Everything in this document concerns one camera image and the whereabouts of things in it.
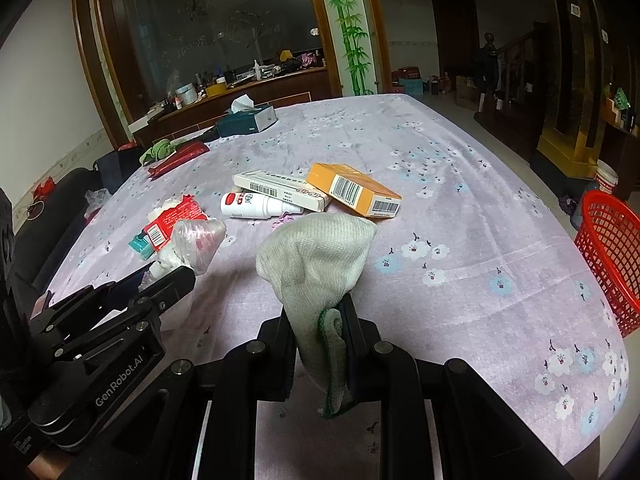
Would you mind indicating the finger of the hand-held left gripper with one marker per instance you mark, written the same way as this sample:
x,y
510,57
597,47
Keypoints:
x,y
167,285
120,287

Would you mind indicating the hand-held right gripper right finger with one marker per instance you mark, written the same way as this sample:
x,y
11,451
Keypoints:
x,y
356,360

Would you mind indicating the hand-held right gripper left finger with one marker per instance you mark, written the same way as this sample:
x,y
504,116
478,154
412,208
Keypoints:
x,y
280,360

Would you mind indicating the small teal packet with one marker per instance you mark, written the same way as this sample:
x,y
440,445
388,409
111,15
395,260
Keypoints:
x,y
141,247

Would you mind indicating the clear plastic bag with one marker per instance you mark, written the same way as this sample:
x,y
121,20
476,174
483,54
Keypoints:
x,y
195,242

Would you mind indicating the white knit glove green cuff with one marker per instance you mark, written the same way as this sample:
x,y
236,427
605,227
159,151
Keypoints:
x,y
310,260

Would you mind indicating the white spray bottle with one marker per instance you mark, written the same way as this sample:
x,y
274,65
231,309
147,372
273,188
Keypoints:
x,y
250,206

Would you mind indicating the slim white medicine box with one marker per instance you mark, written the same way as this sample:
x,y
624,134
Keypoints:
x,y
280,185

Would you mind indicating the orange cardboard box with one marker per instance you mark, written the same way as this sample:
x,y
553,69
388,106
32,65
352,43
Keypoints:
x,y
340,180

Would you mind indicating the red plastic basket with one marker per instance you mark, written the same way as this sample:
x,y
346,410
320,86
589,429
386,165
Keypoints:
x,y
612,260

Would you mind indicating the black sofa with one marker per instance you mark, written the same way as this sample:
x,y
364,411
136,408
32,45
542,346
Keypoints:
x,y
50,230

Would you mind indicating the flat red packet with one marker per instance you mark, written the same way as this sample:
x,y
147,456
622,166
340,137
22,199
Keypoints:
x,y
180,157

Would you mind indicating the green cloth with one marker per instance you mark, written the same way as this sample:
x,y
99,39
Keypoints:
x,y
157,150

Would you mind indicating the teal tissue box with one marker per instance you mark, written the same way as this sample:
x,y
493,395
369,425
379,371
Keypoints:
x,y
245,120

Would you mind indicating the white plastic tub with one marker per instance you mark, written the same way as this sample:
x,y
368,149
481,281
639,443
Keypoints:
x,y
187,95

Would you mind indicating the yellow box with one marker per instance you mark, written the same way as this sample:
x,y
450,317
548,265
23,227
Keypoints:
x,y
216,90

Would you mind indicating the wooden cabinet counter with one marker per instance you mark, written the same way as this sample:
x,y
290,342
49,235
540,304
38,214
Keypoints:
x,y
280,92

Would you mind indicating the small white bottle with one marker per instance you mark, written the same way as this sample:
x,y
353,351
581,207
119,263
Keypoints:
x,y
256,70

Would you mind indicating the wood framed glass partition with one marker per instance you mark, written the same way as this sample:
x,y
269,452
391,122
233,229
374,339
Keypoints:
x,y
200,20

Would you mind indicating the stack of red boxes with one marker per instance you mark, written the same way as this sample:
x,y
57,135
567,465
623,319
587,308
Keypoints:
x,y
407,80

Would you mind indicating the brown cardboard box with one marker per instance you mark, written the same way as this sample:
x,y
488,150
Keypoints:
x,y
467,92

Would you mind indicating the white plastic bucket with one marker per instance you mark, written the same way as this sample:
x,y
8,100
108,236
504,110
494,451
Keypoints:
x,y
606,177

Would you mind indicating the wooden stair railing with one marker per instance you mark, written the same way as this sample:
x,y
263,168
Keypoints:
x,y
515,75

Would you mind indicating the dark wooden door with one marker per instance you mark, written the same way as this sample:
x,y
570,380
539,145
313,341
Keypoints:
x,y
455,35

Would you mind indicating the dark wood gold cabinet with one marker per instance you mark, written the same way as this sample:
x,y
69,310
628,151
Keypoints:
x,y
575,60

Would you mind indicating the green packet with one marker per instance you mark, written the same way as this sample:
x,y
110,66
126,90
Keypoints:
x,y
621,98

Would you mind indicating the bamboo print wall panel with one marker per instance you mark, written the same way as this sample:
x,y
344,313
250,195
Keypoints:
x,y
350,25

